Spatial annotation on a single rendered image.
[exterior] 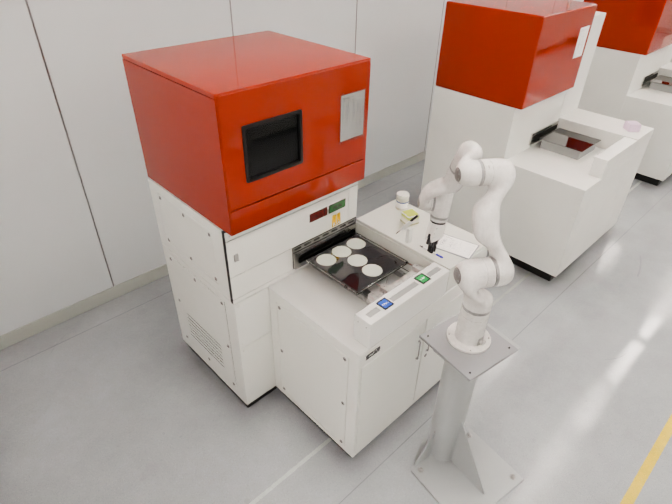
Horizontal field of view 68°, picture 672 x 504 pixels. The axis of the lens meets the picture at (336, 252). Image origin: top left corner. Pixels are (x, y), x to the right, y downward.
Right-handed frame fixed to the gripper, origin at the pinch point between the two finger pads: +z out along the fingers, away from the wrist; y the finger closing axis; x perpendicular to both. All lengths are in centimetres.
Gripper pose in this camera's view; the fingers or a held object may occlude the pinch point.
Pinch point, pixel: (431, 248)
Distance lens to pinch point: 247.1
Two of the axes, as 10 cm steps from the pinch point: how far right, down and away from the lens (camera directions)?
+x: 6.9, 4.3, -5.8
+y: -7.1, 3.0, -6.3
